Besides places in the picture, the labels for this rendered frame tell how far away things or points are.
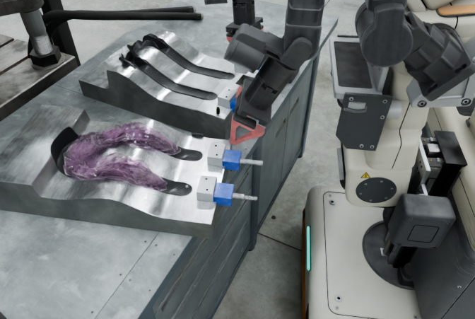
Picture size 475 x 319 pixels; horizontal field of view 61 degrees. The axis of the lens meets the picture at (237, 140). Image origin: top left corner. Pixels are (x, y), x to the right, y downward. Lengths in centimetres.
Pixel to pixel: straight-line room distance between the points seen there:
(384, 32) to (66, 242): 75
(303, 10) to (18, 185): 68
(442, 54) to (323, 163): 154
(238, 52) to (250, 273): 122
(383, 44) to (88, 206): 66
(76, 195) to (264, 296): 101
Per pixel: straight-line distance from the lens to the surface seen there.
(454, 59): 74
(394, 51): 68
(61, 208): 97
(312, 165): 217
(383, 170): 108
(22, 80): 153
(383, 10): 65
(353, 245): 156
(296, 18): 66
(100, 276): 89
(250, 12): 106
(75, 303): 88
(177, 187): 93
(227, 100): 105
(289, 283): 176
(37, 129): 108
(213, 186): 88
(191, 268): 119
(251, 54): 70
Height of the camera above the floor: 155
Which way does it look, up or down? 43 degrees down
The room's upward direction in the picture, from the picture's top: straight up
